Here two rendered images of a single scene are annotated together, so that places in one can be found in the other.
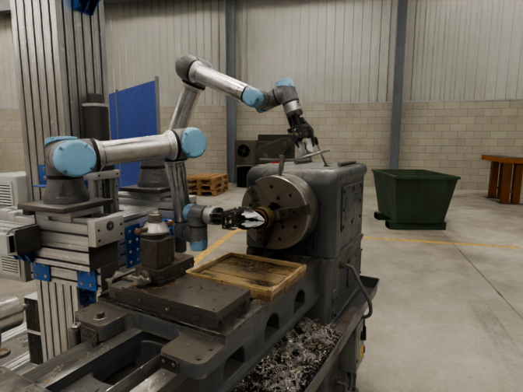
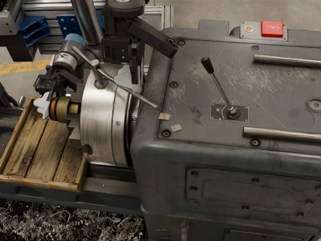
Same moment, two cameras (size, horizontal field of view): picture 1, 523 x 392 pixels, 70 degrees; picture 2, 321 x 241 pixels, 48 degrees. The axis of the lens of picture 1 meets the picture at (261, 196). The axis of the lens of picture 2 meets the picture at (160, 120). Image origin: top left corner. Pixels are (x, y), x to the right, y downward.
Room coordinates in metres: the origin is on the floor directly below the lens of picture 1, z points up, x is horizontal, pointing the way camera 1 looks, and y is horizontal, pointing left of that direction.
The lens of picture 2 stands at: (1.53, -0.77, 1.96)
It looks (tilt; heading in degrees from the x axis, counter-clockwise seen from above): 54 degrees down; 73
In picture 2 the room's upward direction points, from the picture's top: 5 degrees counter-clockwise
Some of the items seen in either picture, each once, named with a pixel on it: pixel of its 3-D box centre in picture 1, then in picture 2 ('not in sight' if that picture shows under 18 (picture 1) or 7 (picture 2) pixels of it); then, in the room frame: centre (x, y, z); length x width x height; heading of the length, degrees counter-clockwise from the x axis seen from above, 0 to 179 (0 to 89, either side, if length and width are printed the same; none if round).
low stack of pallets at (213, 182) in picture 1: (206, 183); not in sight; (9.65, 1.41, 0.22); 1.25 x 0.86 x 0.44; 169
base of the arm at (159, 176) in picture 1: (153, 175); not in sight; (1.81, 0.52, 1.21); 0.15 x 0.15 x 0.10
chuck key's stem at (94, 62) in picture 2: (281, 169); (99, 76); (1.58, -0.08, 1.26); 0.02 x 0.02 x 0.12
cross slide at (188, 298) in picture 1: (173, 292); not in sight; (1.03, 0.26, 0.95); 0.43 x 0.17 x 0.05; 61
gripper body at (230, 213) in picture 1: (227, 218); (54, 82); (1.44, 0.13, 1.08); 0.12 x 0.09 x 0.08; 60
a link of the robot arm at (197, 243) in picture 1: (196, 236); (80, 67); (1.54, 0.27, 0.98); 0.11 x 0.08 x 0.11; 38
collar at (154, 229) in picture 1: (155, 226); not in sight; (1.07, 0.31, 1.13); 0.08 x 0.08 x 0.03
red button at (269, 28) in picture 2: not in sight; (272, 29); (2.09, -0.09, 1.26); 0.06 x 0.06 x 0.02; 61
